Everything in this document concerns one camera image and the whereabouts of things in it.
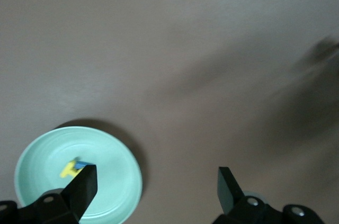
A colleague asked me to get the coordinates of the blue foam capital M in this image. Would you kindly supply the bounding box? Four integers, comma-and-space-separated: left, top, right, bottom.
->
73, 157, 92, 171

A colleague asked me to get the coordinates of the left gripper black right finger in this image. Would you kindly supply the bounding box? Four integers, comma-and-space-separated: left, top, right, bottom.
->
213, 166, 324, 224

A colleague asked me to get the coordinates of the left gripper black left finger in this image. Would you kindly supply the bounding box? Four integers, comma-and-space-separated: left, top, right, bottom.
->
0, 165, 99, 224

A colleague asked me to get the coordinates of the yellow foam letter H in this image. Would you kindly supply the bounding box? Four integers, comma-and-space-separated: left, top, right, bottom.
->
60, 162, 82, 179

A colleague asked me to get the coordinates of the light green round plate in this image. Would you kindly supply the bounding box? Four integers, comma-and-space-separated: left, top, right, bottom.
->
13, 126, 144, 224

